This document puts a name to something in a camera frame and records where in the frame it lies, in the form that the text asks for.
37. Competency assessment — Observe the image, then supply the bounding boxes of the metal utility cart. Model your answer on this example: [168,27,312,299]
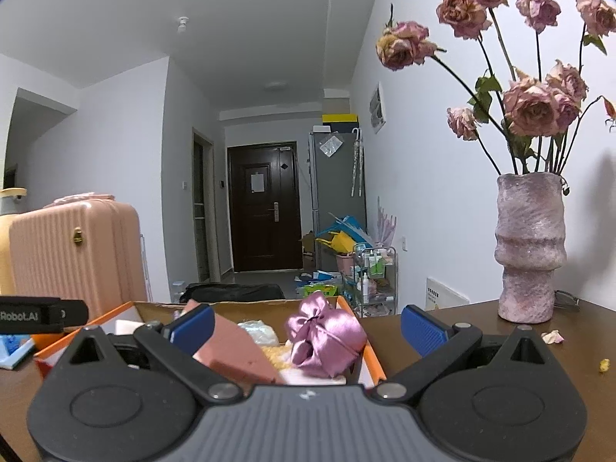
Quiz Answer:
[353,245,398,318]

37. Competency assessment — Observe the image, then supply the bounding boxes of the blue bags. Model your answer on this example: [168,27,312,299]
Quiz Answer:
[328,213,373,247]

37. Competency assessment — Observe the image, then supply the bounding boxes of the pink cloth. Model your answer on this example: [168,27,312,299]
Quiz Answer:
[43,193,116,209]

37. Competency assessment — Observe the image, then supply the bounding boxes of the black bag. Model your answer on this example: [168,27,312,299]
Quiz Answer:
[179,283,286,304]

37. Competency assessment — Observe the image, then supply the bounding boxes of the cream plush toy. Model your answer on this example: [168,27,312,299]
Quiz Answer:
[264,344,295,367]

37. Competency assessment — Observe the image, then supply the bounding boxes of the side doorway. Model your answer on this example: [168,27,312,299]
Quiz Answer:
[192,129,215,283]

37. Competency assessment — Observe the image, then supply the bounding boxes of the mauve textured vase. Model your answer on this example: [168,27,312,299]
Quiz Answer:
[495,173,567,324]

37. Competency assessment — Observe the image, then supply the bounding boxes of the pink ribbed suitcase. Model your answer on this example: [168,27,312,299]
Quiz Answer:
[8,201,150,319]

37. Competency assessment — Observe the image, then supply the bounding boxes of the folded white umbrella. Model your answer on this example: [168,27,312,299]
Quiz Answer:
[350,127,365,198]

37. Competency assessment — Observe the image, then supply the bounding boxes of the yellow and black box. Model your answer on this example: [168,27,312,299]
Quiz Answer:
[321,114,359,134]

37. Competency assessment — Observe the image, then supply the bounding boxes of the purple feather decoration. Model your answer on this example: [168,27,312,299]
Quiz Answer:
[378,197,398,247]

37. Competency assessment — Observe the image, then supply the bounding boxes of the grey refrigerator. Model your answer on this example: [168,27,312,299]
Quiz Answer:
[308,130,367,270]

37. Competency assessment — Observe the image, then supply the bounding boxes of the yellow bag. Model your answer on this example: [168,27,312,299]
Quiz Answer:
[318,231,354,254]

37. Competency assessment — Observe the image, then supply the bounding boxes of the white plastic packet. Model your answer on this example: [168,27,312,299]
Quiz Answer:
[238,320,280,345]

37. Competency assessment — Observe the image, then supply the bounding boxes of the purple satin scrunchie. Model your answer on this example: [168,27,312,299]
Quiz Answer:
[286,293,369,378]

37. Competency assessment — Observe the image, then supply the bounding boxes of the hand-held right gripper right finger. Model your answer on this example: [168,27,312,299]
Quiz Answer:
[375,304,557,403]

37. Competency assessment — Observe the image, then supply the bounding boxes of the pink rectangular box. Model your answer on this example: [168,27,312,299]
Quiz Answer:
[185,298,286,386]

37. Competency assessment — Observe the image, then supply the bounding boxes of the yellow bottle with grey band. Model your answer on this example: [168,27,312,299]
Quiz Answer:
[0,187,28,217]

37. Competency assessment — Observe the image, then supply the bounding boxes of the blue tissue pack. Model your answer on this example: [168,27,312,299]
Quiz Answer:
[0,334,35,370]

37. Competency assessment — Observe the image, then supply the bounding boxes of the green packet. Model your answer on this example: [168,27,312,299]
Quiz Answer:
[296,284,338,299]

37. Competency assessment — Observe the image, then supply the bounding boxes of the orange and white cardboard box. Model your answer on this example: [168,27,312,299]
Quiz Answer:
[33,296,388,389]

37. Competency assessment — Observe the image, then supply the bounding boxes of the brown cardboard box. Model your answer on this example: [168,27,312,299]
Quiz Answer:
[301,231,318,273]

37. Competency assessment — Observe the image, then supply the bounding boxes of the dark brown entrance door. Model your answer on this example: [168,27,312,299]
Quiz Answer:
[227,142,303,273]

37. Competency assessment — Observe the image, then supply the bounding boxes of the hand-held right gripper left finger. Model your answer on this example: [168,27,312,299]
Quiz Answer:
[59,304,244,403]

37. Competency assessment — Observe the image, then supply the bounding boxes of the white low wall panel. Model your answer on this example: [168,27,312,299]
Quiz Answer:
[426,276,470,311]

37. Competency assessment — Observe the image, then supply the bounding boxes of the white electrical panel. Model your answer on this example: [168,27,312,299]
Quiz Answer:
[370,83,387,134]

